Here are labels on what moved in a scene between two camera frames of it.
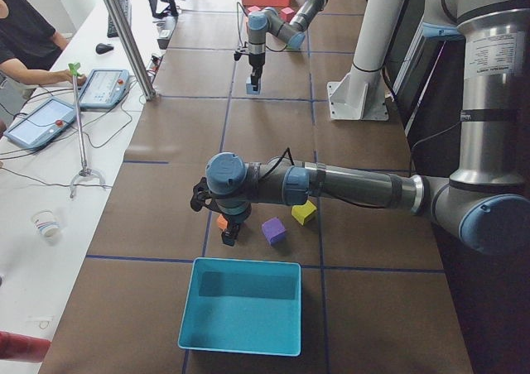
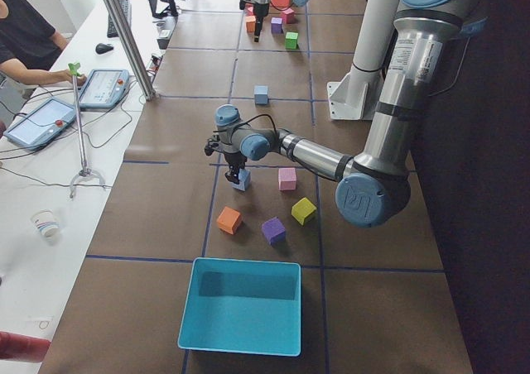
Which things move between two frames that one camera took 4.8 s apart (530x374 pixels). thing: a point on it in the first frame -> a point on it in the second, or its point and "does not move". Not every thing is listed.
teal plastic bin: [243, 306] does not move
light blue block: [250, 88] -> [261, 94]
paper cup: [46, 223] does not move
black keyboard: [125, 6] does not move
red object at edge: [22, 347] does not move
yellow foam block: [300, 212] does not move
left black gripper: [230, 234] -> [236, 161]
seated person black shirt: [29, 44] does not move
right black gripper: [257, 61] -> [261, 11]
